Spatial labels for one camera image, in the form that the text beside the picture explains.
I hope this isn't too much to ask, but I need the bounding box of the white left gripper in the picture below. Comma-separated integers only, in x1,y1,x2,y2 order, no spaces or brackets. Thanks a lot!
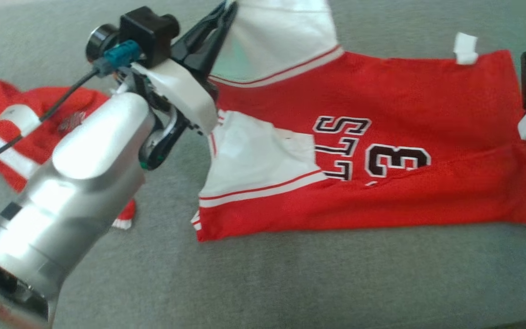
130,0,239,137

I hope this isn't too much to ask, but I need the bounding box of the red and white basketball jersey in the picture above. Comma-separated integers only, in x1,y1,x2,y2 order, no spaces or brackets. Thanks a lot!
191,0,526,243

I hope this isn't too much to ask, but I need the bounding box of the grey fabric sofa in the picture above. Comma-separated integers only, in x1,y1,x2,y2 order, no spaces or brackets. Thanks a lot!
0,0,526,329

